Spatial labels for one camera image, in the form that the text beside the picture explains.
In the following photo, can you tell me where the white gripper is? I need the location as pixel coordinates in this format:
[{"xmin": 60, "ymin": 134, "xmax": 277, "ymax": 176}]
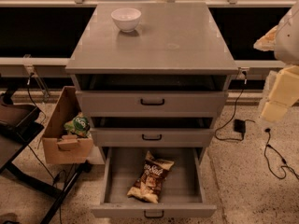
[{"xmin": 253, "ymin": 26, "xmax": 299, "ymax": 122}]

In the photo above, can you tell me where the brown chip bag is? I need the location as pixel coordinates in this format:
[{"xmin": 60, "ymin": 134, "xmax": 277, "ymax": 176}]
[{"xmin": 127, "ymin": 151, "xmax": 175, "ymax": 203}]

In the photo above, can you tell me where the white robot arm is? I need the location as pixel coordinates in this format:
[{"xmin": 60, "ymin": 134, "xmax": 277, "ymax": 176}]
[{"xmin": 253, "ymin": 2, "xmax": 299, "ymax": 123}]

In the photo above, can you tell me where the grey drawer cabinet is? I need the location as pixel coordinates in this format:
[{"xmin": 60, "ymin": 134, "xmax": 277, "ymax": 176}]
[{"xmin": 64, "ymin": 1, "xmax": 240, "ymax": 219}]

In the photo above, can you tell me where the grey bottom drawer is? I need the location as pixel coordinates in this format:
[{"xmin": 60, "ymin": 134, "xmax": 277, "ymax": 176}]
[{"xmin": 92, "ymin": 147, "xmax": 216, "ymax": 219}]

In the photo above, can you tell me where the grey drawer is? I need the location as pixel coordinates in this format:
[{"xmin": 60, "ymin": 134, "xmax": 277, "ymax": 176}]
[
  {"xmin": 76, "ymin": 91, "xmax": 228, "ymax": 118},
  {"xmin": 92, "ymin": 147, "xmax": 216, "ymax": 219},
  {"xmin": 91, "ymin": 117, "xmax": 214, "ymax": 147}
]

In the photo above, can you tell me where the grey middle drawer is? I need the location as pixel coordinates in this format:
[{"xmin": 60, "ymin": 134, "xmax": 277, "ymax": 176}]
[{"xmin": 91, "ymin": 117, "xmax": 214, "ymax": 147}]

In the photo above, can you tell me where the grey top drawer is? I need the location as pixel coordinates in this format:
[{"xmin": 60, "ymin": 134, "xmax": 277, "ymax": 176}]
[{"xmin": 76, "ymin": 91, "xmax": 228, "ymax": 118}]

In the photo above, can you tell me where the green snack bag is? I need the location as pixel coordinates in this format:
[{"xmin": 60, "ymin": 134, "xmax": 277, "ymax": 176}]
[{"xmin": 64, "ymin": 112, "xmax": 90, "ymax": 138}]

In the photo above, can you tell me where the black power adapter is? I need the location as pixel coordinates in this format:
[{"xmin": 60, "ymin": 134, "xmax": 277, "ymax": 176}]
[{"xmin": 234, "ymin": 119, "xmax": 246, "ymax": 133}]

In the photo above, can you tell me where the white ceramic bowl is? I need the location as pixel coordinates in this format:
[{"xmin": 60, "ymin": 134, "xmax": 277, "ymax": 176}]
[{"xmin": 111, "ymin": 7, "xmax": 141, "ymax": 32}]

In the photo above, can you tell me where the cardboard box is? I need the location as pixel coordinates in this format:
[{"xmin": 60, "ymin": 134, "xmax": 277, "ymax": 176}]
[{"xmin": 42, "ymin": 86, "xmax": 93, "ymax": 164}]

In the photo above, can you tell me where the black cable on floor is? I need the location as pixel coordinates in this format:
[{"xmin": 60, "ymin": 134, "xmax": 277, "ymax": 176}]
[{"xmin": 263, "ymin": 127, "xmax": 299, "ymax": 182}]

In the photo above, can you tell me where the black cable left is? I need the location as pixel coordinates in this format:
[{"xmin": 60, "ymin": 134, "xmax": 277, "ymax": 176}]
[{"xmin": 25, "ymin": 72, "xmax": 48, "ymax": 126}]

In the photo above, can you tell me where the black table frame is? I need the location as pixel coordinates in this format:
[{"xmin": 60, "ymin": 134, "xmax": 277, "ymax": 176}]
[{"xmin": 0, "ymin": 83, "xmax": 91, "ymax": 224}]

